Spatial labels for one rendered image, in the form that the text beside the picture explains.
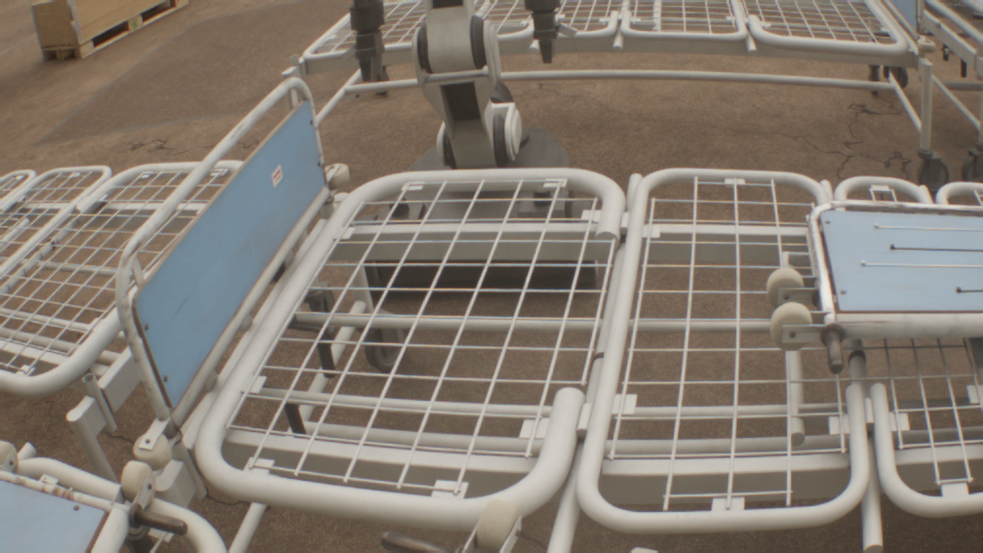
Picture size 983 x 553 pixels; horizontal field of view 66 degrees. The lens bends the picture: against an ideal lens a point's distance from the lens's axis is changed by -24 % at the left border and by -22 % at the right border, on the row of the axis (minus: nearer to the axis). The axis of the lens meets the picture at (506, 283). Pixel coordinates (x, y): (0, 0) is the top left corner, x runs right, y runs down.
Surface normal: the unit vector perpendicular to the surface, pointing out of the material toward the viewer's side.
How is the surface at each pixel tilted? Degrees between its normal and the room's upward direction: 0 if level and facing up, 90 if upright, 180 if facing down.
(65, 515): 5
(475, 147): 106
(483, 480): 90
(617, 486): 90
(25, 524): 5
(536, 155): 0
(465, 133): 30
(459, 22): 67
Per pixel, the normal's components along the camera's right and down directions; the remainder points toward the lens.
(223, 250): 0.97, 0.01
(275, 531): -0.12, -0.84
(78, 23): 0.84, 0.20
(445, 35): -0.13, 0.15
